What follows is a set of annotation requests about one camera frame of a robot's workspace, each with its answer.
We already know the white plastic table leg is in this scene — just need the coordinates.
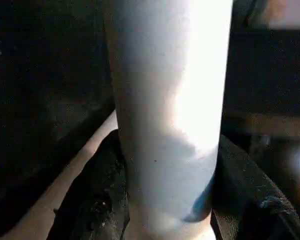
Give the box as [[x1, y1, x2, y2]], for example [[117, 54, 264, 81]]
[[102, 0, 234, 240]]

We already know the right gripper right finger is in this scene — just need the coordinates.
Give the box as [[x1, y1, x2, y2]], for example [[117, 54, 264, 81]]
[[210, 135, 300, 240]]

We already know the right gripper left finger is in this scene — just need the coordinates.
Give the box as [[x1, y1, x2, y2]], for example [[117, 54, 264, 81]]
[[47, 130, 132, 240]]

